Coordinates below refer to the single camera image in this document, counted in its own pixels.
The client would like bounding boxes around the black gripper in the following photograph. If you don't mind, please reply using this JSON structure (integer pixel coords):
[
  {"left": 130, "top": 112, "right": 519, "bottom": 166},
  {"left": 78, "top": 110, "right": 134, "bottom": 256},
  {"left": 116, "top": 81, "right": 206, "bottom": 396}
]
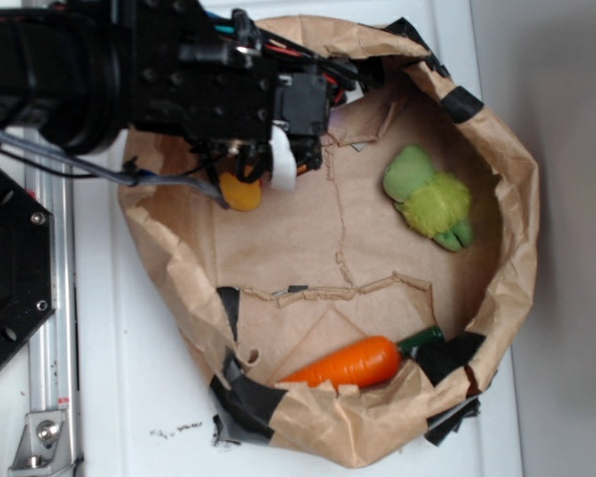
[{"left": 126, "top": 1, "right": 385, "bottom": 190}]

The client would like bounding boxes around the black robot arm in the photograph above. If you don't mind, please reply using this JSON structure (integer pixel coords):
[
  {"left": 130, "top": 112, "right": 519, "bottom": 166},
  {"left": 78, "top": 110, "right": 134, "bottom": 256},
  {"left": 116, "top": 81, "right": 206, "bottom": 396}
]
[{"left": 0, "top": 1, "right": 383, "bottom": 199}]

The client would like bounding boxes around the yellow rubber duck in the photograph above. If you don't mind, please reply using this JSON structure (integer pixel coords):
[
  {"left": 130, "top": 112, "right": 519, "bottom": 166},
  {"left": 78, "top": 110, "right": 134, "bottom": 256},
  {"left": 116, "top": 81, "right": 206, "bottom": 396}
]
[{"left": 219, "top": 172, "right": 262, "bottom": 212}]

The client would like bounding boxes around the green plush toy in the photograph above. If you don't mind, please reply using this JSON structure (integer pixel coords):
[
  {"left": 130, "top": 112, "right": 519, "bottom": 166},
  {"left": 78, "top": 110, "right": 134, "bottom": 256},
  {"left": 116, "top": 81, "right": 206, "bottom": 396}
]
[{"left": 382, "top": 144, "right": 474, "bottom": 252}]

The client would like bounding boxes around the brown paper bag basin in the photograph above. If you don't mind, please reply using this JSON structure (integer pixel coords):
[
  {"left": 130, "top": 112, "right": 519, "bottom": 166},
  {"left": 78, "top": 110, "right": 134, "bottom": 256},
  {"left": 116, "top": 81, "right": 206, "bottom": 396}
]
[{"left": 118, "top": 16, "right": 539, "bottom": 468}]

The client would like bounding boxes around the orange plastic carrot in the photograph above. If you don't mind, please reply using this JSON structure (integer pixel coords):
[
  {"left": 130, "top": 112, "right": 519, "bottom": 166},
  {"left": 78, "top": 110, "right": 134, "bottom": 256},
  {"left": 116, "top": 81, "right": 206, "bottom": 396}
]
[{"left": 280, "top": 326, "right": 444, "bottom": 389}]

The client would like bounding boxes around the white tray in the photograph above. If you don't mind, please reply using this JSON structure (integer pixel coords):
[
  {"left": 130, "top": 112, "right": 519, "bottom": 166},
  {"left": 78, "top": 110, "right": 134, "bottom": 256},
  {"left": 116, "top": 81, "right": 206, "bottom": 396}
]
[{"left": 74, "top": 1, "right": 523, "bottom": 476}]

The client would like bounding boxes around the grey cable bundle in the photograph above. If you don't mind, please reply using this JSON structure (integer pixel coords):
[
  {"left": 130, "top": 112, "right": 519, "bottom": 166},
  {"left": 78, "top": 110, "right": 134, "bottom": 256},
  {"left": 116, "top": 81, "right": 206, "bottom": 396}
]
[{"left": 0, "top": 121, "right": 230, "bottom": 210}]

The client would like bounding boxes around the aluminium extrusion rail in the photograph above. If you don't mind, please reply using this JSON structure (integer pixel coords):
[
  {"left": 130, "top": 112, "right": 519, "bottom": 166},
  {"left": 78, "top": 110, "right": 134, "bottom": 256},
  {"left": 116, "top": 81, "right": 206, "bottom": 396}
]
[{"left": 22, "top": 126, "right": 82, "bottom": 477}]

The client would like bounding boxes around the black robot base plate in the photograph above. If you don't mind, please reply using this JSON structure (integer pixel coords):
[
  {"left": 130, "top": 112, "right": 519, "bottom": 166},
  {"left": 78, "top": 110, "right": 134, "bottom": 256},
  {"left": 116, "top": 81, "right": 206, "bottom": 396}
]
[{"left": 0, "top": 169, "right": 54, "bottom": 371}]

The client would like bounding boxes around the metal corner bracket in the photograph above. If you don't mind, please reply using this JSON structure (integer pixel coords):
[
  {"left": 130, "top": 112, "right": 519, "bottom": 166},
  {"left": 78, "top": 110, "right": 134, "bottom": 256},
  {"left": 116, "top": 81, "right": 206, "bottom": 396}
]
[{"left": 8, "top": 409, "right": 75, "bottom": 476}]

